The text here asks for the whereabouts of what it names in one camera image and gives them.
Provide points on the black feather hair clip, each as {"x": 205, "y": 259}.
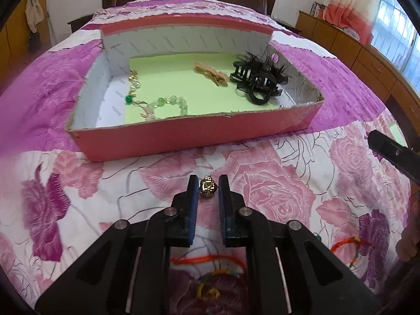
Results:
{"x": 262, "y": 61}

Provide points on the barred window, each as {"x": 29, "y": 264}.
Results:
{"x": 398, "y": 29}

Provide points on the wooden low cabinet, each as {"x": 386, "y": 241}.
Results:
{"x": 361, "y": 59}

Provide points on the green bead earring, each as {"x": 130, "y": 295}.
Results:
{"x": 316, "y": 236}
{"x": 129, "y": 99}

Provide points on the pink cardboard box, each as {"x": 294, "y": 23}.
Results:
{"x": 197, "y": 137}

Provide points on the row of books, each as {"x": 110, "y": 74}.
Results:
{"x": 318, "y": 10}

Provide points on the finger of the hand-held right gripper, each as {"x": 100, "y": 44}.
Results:
{"x": 390, "y": 152}

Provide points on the dark wooden nightstand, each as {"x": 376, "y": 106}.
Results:
{"x": 287, "y": 25}
{"x": 80, "y": 23}

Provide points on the pink floral blanket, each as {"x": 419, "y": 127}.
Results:
{"x": 65, "y": 111}

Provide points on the light green paper sheet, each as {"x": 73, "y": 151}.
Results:
{"x": 183, "y": 82}

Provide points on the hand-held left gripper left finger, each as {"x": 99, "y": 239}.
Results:
{"x": 192, "y": 213}

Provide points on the wooden wardrobe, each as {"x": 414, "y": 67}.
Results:
{"x": 14, "y": 39}

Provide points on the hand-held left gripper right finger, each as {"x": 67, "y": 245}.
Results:
{"x": 226, "y": 213}

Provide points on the pink floral curtain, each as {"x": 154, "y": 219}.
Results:
{"x": 347, "y": 16}

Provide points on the black hanging bag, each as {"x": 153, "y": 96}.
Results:
{"x": 34, "y": 42}

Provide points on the person's right hand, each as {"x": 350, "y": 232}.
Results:
{"x": 409, "y": 241}

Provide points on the gold pendant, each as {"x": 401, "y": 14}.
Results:
{"x": 208, "y": 188}

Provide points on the gold hair clip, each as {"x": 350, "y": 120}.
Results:
{"x": 211, "y": 72}

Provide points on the black round hair clip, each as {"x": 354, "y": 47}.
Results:
{"x": 259, "y": 95}

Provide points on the black claw hair clip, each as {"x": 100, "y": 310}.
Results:
{"x": 240, "y": 71}

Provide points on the beige hanging towel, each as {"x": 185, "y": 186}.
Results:
{"x": 34, "y": 11}

